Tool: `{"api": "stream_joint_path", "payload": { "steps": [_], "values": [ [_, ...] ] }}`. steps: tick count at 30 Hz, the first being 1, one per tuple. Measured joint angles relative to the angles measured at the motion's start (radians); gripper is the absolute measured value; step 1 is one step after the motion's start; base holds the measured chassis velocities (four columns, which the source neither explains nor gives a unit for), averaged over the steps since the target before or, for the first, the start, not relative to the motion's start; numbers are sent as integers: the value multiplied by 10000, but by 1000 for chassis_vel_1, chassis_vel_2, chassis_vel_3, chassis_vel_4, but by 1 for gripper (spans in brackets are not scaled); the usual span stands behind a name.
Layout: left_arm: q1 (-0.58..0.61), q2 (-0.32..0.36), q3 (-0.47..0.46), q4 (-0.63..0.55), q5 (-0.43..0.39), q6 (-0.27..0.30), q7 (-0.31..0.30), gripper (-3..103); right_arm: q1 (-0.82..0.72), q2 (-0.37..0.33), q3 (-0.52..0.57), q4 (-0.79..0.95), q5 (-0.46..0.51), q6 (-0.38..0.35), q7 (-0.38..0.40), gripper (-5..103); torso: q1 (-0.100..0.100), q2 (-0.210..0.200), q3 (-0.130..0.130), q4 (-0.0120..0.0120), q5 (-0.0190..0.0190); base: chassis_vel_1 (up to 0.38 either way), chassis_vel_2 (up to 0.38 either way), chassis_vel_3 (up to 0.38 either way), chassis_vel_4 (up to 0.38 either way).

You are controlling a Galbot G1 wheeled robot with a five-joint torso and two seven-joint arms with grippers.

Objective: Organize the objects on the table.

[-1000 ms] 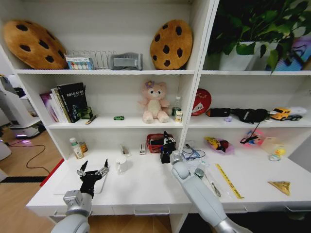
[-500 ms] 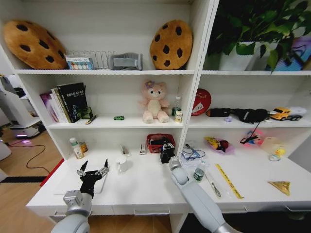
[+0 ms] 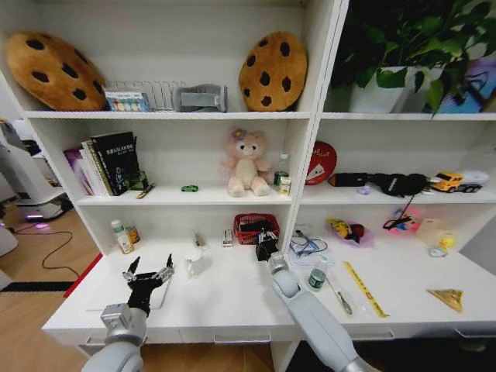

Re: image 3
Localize colourful picture board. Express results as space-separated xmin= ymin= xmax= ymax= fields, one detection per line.
xmin=433 ymin=57 xmax=496 ymax=115

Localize black fabric bag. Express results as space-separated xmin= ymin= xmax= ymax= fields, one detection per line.
xmin=367 ymin=172 xmax=432 ymax=198

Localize black items in basket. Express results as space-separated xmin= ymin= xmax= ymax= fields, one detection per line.
xmin=238 ymin=219 xmax=273 ymax=234

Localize white grey machine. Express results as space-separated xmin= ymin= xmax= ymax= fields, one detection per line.
xmin=0 ymin=117 xmax=75 ymax=224

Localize silver wire rack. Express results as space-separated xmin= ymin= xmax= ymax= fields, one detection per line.
xmin=104 ymin=80 xmax=188 ymax=112

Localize yellow plush toy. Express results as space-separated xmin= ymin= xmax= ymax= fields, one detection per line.
xmin=327 ymin=218 xmax=353 ymax=238

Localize large round cookie pillow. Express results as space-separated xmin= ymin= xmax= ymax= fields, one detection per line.
xmin=4 ymin=31 xmax=110 ymax=112

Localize blue cable with glasses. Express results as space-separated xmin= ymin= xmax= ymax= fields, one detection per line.
xmin=289 ymin=229 xmax=329 ymax=259

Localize small water bottle green label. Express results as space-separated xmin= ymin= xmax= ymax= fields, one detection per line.
xmin=307 ymin=258 xmax=330 ymax=293

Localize yellow black pen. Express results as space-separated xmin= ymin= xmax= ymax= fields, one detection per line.
xmin=135 ymin=183 xmax=157 ymax=200

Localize clear small holder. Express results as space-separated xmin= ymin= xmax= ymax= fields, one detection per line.
xmin=190 ymin=229 xmax=209 ymax=250

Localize black book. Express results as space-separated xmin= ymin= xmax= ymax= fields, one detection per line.
xmin=90 ymin=131 xmax=143 ymax=197

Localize black rectangular case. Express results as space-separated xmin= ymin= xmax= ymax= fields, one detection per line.
xmin=328 ymin=172 xmax=370 ymax=188

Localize pink plush toy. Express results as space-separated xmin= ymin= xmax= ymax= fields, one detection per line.
xmin=221 ymin=128 xmax=273 ymax=198

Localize white plant pot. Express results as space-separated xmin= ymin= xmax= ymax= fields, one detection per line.
xmin=347 ymin=65 xmax=419 ymax=115

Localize spoon in clear wrapper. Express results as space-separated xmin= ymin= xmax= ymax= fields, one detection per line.
xmin=326 ymin=274 xmax=356 ymax=316

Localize green leafy plant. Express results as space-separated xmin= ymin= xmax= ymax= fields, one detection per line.
xmin=329 ymin=0 xmax=496 ymax=118

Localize pink cartoon toy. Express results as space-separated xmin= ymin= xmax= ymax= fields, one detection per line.
xmin=383 ymin=205 xmax=423 ymax=236

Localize purple book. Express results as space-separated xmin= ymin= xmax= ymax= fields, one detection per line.
xmin=63 ymin=148 xmax=95 ymax=196

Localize purple bowl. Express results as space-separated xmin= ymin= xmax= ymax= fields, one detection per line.
xmin=326 ymin=217 xmax=376 ymax=249

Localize gold triangular packet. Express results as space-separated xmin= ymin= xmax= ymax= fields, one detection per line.
xmin=426 ymin=288 xmax=465 ymax=314

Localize red floor strip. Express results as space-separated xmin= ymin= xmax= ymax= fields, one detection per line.
xmin=63 ymin=253 xmax=105 ymax=299

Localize white spiral book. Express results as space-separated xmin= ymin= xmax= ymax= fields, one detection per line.
xmin=78 ymin=139 xmax=114 ymax=197

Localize yellow toy truck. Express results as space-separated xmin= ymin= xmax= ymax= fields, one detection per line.
xmin=429 ymin=170 xmax=484 ymax=195

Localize black floor cable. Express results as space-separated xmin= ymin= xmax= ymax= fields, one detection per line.
xmin=11 ymin=227 xmax=81 ymax=278

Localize white paper sheets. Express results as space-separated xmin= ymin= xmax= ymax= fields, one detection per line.
xmin=288 ymin=232 xmax=331 ymax=269

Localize clear plastic container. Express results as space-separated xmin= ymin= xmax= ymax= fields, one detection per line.
xmin=415 ymin=217 xmax=455 ymax=246

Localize white shelf unit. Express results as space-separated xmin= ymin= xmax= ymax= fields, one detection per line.
xmin=0 ymin=0 xmax=496 ymax=372

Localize white mug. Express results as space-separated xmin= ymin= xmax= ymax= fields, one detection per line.
xmin=183 ymin=247 xmax=209 ymax=277

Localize red plastic basket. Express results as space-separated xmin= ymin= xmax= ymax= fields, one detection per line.
xmin=232 ymin=212 xmax=282 ymax=246

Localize red round tin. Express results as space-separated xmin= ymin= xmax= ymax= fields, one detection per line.
xmin=304 ymin=140 xmax=339 ymax=187

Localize oval cookie pillow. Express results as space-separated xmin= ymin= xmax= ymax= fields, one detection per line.
xmin=237 ymin=31 xmax=309 ymax=113

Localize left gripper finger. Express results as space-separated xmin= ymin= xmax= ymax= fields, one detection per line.
xmin=122 ymin=255 xmax=142 ymax=282
xmin=152 ymin=253 xmax=176 ymax=283

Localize grey fabric pouch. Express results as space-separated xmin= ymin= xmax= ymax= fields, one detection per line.
xmin=171 ymin=84 xmax=230 ymax=114

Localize pale box with coloured dots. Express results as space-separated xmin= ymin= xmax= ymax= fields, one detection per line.
xmin=103 ymin=88 xmax=151 ymax=113

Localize black strap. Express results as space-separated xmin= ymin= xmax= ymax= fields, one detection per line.
xmin=382 ymin=189 xmax=420 ymax=230

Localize clear bottle with green label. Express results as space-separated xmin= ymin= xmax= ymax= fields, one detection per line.
xmin=273 ymin=153 xmax=291 ymax=188

